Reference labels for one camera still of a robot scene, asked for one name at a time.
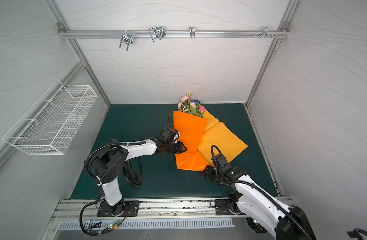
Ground orange wrapping paper sheet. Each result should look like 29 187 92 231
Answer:
173 111 248 171

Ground black printed ribbon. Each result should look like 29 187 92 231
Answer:
122 157 143 189

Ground left black cable conduit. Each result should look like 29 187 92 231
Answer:
79 196 128 237

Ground metal ring clamp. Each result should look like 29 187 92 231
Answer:
189 27 196 39

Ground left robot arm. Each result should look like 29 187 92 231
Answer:
84 127 187 217

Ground metal hook clamp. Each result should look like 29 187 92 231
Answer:
119 33 133 51
148 26 166 42

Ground metal bracket clamp right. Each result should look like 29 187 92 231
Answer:
251 27 279 39

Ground green table mat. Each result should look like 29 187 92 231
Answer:
70 103 279 200

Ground aluminium front rail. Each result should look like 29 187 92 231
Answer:
50 197 228 221

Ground white slotted cable duct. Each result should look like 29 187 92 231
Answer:
58 218 235 231

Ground aluminium crossbar rail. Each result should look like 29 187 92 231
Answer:
58 29 290 39

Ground light pink fake rose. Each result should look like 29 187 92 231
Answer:
180 93 192 108

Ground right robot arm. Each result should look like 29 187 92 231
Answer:
203 153 316 240

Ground metal hook clamp left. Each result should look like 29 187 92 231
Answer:
119 33 133 51

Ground magenta fake rose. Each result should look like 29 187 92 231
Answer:
198 106 206 118

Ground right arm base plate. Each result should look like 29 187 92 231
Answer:
210 199 242 216

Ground white wire basket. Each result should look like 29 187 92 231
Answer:
2 80 97 156

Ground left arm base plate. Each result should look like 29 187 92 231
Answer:
97 201 139 218

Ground metal hook clamp middle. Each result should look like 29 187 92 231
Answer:
148 26 166 42

